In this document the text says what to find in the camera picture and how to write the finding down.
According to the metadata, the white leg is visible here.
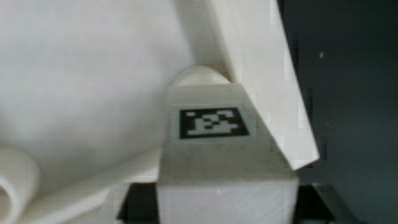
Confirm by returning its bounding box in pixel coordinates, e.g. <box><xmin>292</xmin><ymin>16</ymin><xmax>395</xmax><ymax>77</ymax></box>
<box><xmin>157</xmin><ymin>66</ymin><xmax>299</xmax><ymax>224</ymax></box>

